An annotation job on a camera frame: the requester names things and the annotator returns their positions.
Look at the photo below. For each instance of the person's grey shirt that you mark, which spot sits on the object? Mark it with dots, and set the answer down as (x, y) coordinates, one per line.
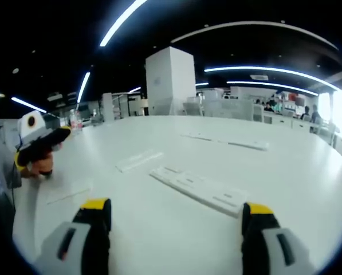
(3, 154)

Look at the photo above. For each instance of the short ceiling light strip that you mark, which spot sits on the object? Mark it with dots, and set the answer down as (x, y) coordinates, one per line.
(202, 84)
(29, 105)
(83, 87)

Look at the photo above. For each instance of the red background object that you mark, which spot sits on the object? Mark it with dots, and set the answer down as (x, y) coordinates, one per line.
(295, 98)

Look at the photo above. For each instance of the white socket holder cover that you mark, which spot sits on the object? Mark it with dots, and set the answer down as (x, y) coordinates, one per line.
(139, 161)

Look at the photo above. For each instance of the long ceiling light strip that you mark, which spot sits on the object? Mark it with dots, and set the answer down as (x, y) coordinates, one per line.
(274, 85)
(271, 73)

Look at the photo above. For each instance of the wide bright ceiling light strip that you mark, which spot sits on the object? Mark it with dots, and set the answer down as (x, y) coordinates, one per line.
(122, 21)

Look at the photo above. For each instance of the clear bottle with pink label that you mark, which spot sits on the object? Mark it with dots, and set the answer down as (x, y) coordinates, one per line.
(76, 123)

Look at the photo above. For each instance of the tall white cabinet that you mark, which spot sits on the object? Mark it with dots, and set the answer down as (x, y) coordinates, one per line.
(108, 107)

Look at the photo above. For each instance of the small ceiling air vent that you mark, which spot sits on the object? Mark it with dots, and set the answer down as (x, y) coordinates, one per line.
(259, 77)

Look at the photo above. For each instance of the white office partition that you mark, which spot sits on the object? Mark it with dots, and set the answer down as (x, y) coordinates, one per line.
(228, 109)

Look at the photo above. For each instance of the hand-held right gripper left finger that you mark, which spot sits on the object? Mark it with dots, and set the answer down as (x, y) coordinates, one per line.
(93, 235)

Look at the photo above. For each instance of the long white socket holder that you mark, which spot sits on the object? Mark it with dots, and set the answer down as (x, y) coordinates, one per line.
(231, 142)

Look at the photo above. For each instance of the person's left hand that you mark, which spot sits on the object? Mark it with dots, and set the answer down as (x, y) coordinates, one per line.
(40, 169)

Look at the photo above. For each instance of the large white square pillar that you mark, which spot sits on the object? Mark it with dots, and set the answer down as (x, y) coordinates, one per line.
(170, 83)

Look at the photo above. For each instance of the white socket holder with slots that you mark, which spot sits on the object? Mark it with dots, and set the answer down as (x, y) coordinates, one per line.
(199, 190)

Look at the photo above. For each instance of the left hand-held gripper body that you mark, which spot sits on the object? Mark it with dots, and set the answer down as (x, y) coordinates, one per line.
(34, 130)

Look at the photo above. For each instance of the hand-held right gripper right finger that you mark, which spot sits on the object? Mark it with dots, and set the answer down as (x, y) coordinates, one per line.
(253, 235)

